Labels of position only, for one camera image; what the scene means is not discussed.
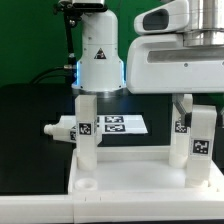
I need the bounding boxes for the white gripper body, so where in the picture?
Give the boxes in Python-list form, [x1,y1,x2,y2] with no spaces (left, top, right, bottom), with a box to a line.
[126,34,224,94]

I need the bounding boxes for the white square desk top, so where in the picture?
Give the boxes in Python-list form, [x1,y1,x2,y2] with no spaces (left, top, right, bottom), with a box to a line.
[67,145,224,194]

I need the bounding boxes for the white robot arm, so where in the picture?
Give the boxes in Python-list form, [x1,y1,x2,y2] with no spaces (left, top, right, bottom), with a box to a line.
[73,0,224,125]

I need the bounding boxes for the white fiducial marker sheet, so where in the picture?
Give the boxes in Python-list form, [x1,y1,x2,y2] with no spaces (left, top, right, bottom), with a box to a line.
[59,115,147,135]

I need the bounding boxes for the white L-shaped fence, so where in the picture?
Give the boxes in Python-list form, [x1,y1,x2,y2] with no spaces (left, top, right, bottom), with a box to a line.
[0,145,224,224]

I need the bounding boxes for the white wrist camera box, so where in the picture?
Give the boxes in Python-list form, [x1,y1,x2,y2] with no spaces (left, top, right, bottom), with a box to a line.
[134,0,190,35]

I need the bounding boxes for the black cables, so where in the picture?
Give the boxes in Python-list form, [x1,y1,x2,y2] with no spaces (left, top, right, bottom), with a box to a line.
[30,66,74,85]

